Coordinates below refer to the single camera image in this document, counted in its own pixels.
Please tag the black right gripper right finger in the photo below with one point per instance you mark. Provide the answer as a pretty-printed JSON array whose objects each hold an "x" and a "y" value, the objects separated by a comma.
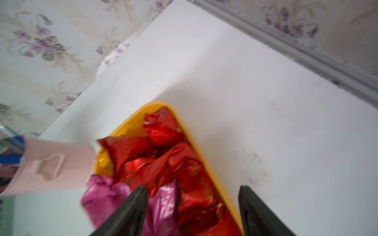
[{"x": 257, "y": 218}]

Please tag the pink tea bag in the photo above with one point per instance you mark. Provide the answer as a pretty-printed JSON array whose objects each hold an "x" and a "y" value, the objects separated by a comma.
[
  {"x": 102, "y": 198},
  {"x": 161, "y": 217}
]

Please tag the yellow plastic storage box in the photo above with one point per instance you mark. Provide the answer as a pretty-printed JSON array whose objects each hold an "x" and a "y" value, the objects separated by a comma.
[{"x": 133, "y": 127}]

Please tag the small yellow tea bag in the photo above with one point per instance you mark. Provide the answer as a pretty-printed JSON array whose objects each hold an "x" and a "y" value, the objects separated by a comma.
[{"x": 103, "y": 164}]

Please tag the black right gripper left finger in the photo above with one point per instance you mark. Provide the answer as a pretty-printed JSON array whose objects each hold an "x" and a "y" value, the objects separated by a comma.
[{"x": 128, "y": 218}]

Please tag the pink pen cup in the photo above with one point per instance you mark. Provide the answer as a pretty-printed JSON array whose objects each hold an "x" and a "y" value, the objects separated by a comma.
[{"x": 50, "y": 166}]

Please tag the red tea bag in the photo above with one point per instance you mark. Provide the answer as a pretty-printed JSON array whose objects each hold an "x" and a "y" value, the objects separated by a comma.
[
  {"x": 217, "y": 221},
  {"x": 197, "y": 195},
  {"x": 162, "y": 128},
  {"x": 122, "y": 149},
  {"x": 179, "y": 162}
]

